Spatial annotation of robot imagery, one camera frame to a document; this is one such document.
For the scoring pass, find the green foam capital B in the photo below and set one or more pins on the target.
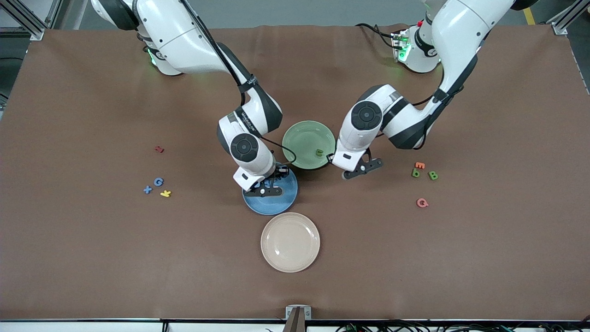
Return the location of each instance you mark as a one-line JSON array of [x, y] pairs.
[[433, 175]]

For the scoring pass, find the blue foam letter G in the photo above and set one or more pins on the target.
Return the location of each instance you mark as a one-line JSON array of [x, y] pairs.
[[158, 182]]

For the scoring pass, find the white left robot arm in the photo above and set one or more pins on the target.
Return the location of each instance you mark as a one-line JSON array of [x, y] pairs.
[[461, 32]]

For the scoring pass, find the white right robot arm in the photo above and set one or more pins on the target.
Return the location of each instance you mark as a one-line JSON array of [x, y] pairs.
[[184, 41]]

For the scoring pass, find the blue plate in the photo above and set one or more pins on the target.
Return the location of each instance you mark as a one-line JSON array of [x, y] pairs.
[[276, 205]]

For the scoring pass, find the light green plate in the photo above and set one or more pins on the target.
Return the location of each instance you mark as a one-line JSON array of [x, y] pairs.
[[304, 138]]

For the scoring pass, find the beige plate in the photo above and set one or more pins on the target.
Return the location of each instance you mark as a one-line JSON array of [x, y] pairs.
[[290, 242]]

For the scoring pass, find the pink foam letter Q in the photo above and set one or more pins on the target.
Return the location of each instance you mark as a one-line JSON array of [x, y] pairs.
[[421, 203]]

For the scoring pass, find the brown table mat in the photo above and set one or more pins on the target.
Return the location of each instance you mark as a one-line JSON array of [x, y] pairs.
[[207, 258]]

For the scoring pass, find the grey metal bracket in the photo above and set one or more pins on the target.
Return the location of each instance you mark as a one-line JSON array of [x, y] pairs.
[[290, 313]]

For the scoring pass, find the brown tapered post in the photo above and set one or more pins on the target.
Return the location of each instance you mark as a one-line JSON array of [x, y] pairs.
[[295, 323]]

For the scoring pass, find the aluminium frame profile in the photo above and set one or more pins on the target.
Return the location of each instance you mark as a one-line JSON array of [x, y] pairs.
[[564, 20], [27, 25]]

